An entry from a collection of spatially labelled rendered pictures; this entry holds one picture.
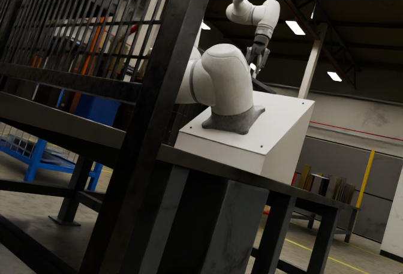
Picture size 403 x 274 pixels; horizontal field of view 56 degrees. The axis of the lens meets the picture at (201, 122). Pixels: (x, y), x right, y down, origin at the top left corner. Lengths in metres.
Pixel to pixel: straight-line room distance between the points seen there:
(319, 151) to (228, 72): 8.24
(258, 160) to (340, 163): 8.05
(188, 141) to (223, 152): 0.15
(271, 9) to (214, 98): 0.94
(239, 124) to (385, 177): 7.79
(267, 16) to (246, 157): 1.05
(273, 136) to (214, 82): 0.26
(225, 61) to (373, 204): 7.92
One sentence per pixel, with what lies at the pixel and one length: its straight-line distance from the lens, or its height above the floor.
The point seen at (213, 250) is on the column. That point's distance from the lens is 1.23.
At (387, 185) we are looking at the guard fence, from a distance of 8.97.
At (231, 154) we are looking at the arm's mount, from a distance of 1.25.
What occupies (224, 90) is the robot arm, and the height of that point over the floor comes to 0.93.
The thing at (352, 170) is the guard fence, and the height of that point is 1.45.
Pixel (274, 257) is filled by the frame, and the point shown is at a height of 0.37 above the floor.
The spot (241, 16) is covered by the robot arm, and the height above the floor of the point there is 1.48.
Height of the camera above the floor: 0.70
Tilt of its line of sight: 5 degrees up
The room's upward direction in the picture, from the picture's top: 18 degrees clockwise
